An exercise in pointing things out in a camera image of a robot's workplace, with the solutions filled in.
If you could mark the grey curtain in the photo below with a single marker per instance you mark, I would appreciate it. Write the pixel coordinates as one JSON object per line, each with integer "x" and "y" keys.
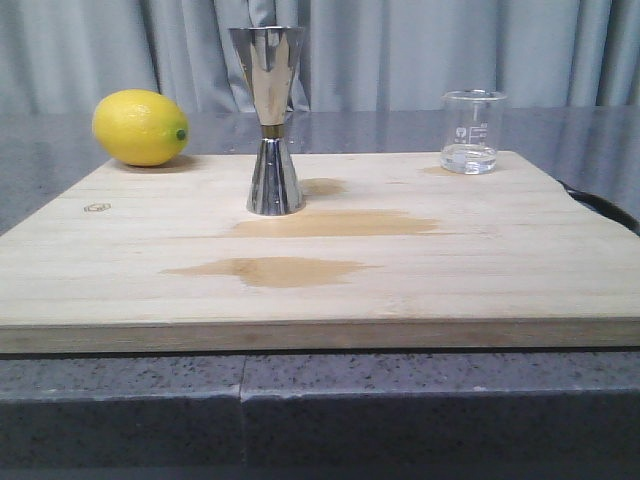
{"x": 61, "y": 57}

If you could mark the black board handle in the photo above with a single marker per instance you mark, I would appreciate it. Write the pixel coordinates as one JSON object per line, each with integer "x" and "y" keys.
{"x": 603, "y": 207}

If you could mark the light wooden cutting board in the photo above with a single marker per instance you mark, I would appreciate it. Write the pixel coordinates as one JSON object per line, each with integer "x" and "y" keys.
{"x": 390, "y": 251}

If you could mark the clear glass beaker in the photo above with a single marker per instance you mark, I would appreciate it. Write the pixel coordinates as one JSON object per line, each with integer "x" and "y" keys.
{"x": 472, "y": 129}

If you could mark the yellow lemon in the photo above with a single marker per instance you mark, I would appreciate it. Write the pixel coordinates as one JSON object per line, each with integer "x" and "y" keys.
{"x": 140, "y": 127}

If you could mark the steel double jigger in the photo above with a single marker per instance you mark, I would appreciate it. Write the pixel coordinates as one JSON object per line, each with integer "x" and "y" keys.
{"x": 269, "y": 58}

